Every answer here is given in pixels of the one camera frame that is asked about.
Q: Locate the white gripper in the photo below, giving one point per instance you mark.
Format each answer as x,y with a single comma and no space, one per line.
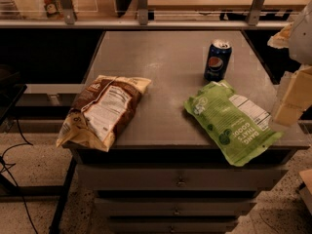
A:
301,38

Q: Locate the wooden box at right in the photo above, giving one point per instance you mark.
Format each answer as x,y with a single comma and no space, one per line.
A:
305,189

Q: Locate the grey drawer cabinet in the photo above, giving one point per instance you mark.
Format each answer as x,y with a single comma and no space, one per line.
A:
162,134

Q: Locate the blue pepsi can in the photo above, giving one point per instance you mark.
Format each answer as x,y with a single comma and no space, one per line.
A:
217,61

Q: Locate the snack package on shelf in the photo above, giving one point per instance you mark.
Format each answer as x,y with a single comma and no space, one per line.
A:
53,8

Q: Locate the drawer with handle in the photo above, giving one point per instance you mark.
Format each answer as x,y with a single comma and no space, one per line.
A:
172,225
175,206
159,178

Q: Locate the middle drawer with handle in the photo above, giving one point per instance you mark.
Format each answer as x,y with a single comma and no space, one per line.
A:
175,206

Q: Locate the black table frame left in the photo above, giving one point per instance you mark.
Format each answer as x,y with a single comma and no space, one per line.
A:
10,92

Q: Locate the bottom drawer with handle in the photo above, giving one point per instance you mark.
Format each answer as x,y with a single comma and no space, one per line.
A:
172,225

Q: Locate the brown chip bag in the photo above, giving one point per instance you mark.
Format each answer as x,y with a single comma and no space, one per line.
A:
102,111

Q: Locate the top drawer with handle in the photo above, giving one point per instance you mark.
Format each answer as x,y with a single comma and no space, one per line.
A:
159,178

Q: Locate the green rice chip bag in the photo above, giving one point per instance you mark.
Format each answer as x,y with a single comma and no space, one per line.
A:
238,126

